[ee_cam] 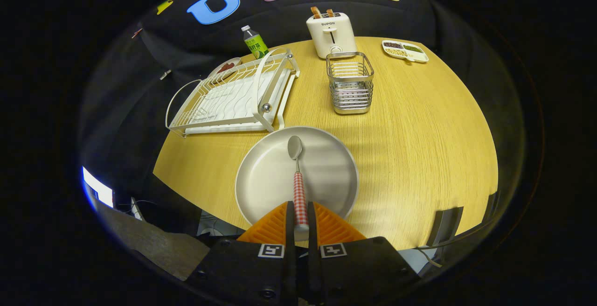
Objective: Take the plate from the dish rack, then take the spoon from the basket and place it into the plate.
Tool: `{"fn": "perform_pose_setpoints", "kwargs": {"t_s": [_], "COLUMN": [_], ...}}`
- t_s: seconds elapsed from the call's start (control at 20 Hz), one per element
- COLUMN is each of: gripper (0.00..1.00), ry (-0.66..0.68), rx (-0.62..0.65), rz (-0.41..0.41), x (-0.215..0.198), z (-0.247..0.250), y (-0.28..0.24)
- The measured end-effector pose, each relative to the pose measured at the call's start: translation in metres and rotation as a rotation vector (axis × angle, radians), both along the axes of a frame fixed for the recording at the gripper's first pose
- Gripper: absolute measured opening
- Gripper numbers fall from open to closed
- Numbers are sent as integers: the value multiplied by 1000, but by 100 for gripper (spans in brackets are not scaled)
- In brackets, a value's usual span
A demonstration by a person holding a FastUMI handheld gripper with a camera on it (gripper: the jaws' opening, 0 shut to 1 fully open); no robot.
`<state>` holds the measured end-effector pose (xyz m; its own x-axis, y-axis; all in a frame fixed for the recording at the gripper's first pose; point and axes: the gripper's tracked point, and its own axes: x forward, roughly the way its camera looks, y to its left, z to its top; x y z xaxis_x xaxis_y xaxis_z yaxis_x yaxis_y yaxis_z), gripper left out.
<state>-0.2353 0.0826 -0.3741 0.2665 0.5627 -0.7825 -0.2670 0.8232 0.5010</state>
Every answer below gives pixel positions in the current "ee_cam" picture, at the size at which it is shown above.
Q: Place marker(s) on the red heart-shaped snack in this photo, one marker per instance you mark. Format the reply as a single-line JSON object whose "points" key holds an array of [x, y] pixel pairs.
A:
{"points": [[226, 67]]}

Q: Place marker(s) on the green label drink bottle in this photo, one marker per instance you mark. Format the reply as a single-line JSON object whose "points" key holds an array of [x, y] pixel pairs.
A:
{"points": [[255, 45]]}

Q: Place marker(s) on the white round plate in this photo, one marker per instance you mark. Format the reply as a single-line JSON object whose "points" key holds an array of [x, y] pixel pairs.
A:
{"points": [[326, 170]]}

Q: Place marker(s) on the small grey plate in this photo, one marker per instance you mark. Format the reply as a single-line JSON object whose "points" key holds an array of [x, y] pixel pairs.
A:
{"points": [[235, 60]]}

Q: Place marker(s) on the white divided dish with beans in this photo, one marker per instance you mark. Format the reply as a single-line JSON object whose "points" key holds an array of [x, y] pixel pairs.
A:
{"points": [[417, 56]]}

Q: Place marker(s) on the white toaster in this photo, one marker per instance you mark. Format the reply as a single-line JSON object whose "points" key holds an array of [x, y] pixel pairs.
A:
{"points": [[326, 38]]}

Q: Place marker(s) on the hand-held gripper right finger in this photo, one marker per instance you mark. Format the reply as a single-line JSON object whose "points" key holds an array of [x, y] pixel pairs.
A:
{"points": [[364, 268]]}

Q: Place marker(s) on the grey cardboard sheet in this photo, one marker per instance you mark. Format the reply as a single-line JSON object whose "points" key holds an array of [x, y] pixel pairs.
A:
{"points": [[158, 245]]}

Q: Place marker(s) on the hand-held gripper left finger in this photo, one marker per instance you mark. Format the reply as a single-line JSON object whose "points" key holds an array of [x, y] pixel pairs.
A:
{"points": [[242, 273]]}

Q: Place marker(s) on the grey flat panel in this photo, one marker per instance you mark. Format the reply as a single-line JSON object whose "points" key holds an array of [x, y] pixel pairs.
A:
{"points": [[491, 207], [445, 226]]}

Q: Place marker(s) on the small silver clip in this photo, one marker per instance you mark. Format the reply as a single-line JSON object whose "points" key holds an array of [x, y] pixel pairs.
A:
{"points": [[165, 74]]}

